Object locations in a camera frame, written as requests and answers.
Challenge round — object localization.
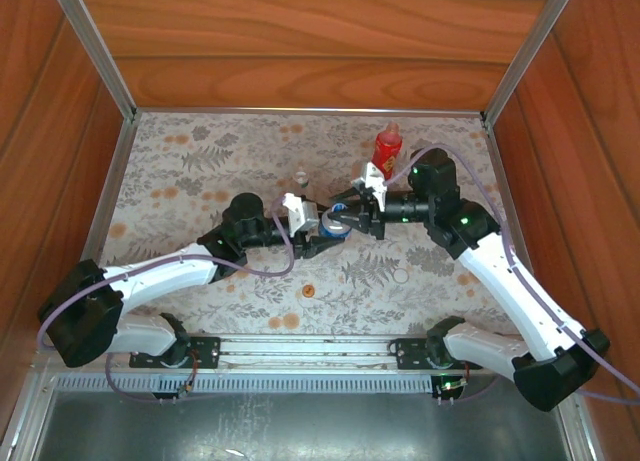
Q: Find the blue label water bottle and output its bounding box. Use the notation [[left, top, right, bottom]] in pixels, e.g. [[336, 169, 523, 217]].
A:
[[319, 206, 354, 240]]

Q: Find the red label drink bottle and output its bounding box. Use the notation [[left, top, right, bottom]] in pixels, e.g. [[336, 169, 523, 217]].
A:
[[370, 122, 405, 180]]

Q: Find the aluminium table edge strip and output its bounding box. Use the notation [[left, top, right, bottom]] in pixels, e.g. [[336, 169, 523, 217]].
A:
[[55, 118, 137, 332], [134, 105, 485, 118], [482, 120, 534, 262]]

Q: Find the floral tablecloth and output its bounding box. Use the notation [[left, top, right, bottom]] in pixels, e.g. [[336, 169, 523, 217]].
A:
[[79, 111, 531, 337]]

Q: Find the grey metal sheet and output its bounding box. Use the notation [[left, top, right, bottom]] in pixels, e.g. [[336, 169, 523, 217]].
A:
[[34, 390, 571, 461]]

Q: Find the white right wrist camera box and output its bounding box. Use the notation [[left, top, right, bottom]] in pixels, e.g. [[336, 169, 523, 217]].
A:
[[349, 161, 389, 207]]

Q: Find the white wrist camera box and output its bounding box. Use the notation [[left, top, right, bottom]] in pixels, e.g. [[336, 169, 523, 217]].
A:
[[282, 193, 321, 232], [349, 161, 389, 207]]

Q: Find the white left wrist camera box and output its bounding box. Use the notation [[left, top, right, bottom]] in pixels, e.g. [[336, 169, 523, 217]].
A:
[[282, 193, 321, 232]]

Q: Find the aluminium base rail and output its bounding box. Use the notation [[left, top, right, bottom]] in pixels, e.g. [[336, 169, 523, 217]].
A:
[[29, 332, 521, 375]]

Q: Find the grey slotted cable duct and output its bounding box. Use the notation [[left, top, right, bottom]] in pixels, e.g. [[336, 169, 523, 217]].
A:
[[52, 373, 436, 395]]

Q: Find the aluminium frame post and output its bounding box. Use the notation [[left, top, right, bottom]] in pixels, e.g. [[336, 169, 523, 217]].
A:
[[479, 0, 581, 127], [47, 0, 139, 125]]

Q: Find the small circuit board with wires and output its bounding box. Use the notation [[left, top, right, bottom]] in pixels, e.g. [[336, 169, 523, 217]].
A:
[[177, 365, 199, 397], [434, 375, 469, 400]]

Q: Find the aluminium lower frame bar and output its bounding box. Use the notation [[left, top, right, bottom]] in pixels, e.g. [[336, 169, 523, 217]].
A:
[[549, 395, 604, 461], [0, 370, 56, 461]]

